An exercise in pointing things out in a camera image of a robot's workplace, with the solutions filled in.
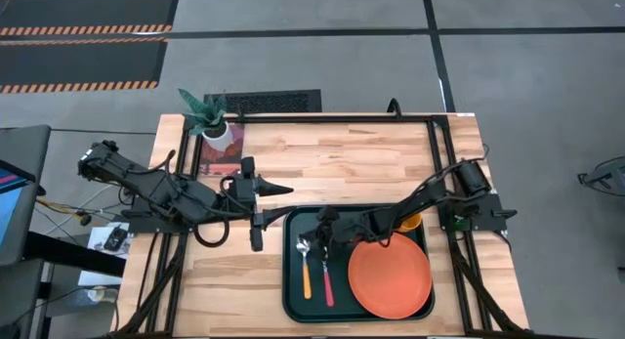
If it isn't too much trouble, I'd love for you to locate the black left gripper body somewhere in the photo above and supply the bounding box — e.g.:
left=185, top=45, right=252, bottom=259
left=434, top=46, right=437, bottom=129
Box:
left=228, top=155, right=268, bottom=253

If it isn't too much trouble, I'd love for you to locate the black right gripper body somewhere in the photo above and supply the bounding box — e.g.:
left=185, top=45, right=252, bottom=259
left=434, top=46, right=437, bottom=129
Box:
left=313, top=206, right=375, bottom=245

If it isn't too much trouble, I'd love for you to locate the spoon with yellow handle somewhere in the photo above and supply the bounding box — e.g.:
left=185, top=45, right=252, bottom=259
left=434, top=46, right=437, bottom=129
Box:
left=295, top=236, right=314, bottom=302

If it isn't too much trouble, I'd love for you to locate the fork with pink handle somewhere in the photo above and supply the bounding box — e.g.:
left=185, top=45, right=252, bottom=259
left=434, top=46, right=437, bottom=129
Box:
left=317, top=245, right=337, bottom=310

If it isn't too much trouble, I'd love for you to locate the orange plastic cup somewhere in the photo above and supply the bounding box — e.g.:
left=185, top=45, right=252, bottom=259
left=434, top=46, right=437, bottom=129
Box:
left=394, top=212, right=425, bottom=234

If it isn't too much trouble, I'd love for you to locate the orange round plate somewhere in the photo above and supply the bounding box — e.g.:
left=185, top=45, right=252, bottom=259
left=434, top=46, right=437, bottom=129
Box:
left=347, top=232, right=435, bottom=321

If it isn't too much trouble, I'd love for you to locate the dark green plastic tray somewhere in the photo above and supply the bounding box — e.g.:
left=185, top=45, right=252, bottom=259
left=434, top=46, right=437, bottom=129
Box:
left=281, top=204, right=437, bottom=324

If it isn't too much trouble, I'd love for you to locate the white plant pot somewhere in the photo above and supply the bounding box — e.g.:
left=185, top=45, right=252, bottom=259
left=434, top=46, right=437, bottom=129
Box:
left=200, top=120, right=235, bottom=153

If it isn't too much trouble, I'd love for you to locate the black floor grate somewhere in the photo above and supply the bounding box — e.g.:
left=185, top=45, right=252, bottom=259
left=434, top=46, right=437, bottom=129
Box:
left=203, top=88, right=324, bottom=115

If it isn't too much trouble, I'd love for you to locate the green leafy plant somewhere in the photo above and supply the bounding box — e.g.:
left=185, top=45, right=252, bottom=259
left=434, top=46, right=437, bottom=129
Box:
left=177, top=87, right=230, bottom=137

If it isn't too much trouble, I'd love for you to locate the small black handheld device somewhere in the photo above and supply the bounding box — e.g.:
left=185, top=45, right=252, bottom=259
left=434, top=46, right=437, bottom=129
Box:
left=103, top=226, right=128, bottom=253

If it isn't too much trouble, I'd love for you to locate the white paper sheet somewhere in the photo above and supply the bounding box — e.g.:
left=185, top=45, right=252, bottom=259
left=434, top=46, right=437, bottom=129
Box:
left=86, top=222, right=132, bottom=257

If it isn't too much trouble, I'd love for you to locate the black hazard-striped floor mat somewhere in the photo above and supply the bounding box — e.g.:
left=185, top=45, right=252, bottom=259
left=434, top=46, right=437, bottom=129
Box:
left=0, top=0, right=182, bottom=38
left=0, top=37, right=170, bottom=96

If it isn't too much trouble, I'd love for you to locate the grey monitor with colourful screen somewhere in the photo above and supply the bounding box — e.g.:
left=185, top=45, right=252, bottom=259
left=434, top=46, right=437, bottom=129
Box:
left=0, top=124, right=53, bottom=269

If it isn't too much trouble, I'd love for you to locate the dark stool base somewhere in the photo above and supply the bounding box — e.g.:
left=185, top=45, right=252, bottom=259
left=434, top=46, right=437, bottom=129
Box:
left=576, top=155, right=625, bottom=199

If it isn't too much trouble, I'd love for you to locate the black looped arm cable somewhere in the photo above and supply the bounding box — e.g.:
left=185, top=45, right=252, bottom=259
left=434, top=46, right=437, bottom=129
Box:
left=192, top=215, right=231, bottom=249

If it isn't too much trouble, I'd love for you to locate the black aluminium table frame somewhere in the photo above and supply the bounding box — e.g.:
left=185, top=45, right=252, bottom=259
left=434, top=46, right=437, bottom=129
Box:
left=111, top=112, right=531, bottom=339

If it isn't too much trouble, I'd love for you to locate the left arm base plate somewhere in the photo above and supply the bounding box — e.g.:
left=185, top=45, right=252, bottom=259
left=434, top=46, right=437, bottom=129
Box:
left=127, top=195, right=197, bottom=235

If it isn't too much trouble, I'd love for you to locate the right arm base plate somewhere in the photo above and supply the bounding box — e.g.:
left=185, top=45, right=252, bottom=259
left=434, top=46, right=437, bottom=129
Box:
left=437, top=192, right=519, bottom=233

